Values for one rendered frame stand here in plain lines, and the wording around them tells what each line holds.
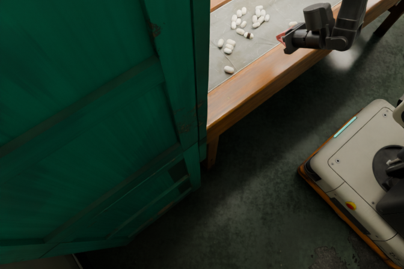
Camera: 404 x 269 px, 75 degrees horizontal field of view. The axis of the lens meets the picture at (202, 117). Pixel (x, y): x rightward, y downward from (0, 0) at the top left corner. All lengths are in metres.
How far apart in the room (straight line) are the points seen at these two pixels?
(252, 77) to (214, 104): 0.18
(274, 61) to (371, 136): 0.79
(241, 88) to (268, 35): 0.30
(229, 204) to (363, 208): 0.67
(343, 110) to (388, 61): 0.57
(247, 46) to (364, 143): 0.85
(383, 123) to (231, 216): 0.97
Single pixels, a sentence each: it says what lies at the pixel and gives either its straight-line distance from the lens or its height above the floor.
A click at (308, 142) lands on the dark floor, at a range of 1.81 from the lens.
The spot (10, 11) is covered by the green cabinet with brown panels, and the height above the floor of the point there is 1.44.
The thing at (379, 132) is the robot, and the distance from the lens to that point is 1.69.
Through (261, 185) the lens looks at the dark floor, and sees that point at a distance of 1.66.
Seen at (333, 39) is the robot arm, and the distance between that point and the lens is 0.83.
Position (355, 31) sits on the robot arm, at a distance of 0.82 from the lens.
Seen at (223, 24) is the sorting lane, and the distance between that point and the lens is 1.18.
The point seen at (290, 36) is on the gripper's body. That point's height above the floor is 0.94.
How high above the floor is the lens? 1.60
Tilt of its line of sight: 66 degrees down
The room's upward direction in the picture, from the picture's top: 1 degrees counter-clockwise
